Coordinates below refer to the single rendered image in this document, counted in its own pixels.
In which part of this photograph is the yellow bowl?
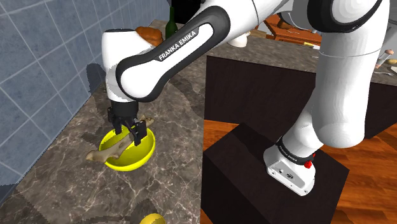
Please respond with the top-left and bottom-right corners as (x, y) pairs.
(98, 125), (157, 172)

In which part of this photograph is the beige bone-shaped tool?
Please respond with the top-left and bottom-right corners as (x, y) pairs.
(85, 115), (155, 163)

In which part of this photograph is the brown bread loaf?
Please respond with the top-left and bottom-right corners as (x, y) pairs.
(135, 26), (164, 47)

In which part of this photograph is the yellow round fruit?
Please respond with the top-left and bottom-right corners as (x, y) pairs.
(138, 213), (167, 224)

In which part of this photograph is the dark green bottle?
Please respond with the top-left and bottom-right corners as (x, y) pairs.
(165, 6), (179, 40)

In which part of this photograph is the dark robot stand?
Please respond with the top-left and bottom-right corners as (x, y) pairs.
(201, 122), (351, 224)

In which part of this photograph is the dark kitchen island cabinet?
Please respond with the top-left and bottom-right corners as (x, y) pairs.
(204, 55), (397, 140)

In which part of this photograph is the white cup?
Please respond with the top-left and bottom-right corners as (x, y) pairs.
(228, 33), (248, 48)

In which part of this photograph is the grey shaker with tan cap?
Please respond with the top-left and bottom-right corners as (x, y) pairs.
(374, 48), (394, 69)

